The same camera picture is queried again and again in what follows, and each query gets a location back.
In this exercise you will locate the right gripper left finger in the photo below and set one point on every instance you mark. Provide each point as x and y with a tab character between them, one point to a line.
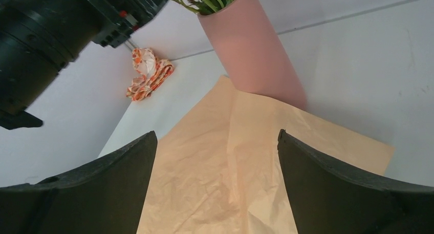
103	196

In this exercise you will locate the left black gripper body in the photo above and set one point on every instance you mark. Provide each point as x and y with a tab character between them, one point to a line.
60	29

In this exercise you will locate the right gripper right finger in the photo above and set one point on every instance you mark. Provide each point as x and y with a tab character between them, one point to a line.
328	195

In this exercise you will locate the orange kraft wrapping paper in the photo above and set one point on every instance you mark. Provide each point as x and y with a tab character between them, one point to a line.
217	170

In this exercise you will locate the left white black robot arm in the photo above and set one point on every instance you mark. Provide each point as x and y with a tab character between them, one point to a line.
25	74

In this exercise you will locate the pink cylindrical vase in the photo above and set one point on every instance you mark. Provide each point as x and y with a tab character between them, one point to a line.
250	51

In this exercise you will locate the orange floral crumpled cloth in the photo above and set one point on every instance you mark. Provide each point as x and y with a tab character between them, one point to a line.
152	70

